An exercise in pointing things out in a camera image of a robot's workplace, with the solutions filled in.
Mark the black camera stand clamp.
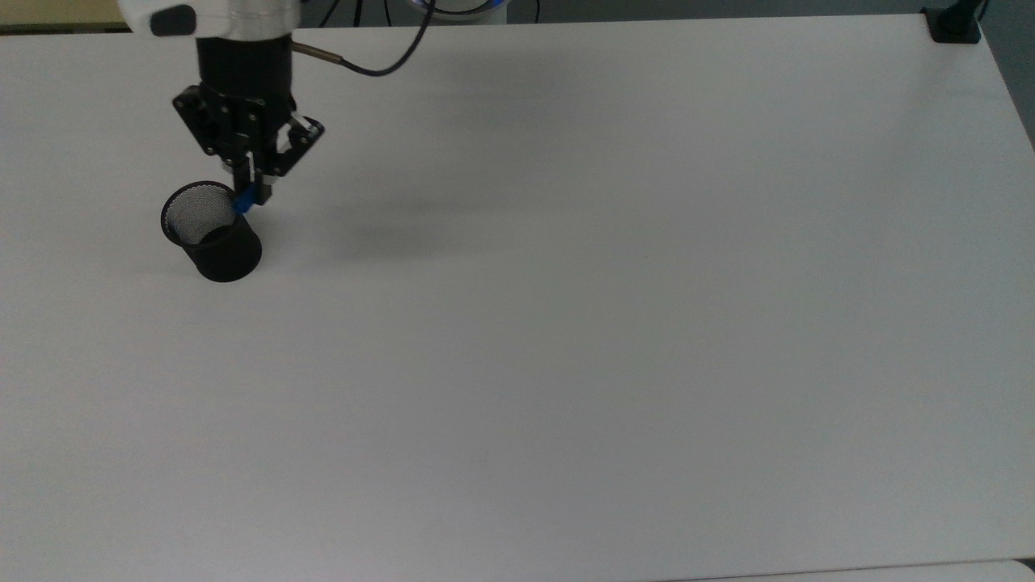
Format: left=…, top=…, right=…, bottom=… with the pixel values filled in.
left=921, top=0, right=990, bottom=44

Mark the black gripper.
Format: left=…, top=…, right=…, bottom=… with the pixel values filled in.
left=171, top=36, right=326, bottom=208

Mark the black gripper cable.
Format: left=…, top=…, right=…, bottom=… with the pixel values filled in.
left=291, top=0, right=438, bottom=78

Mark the black mesh pen cup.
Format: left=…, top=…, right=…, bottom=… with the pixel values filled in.
left=160, top=180, right=264, bottom=284

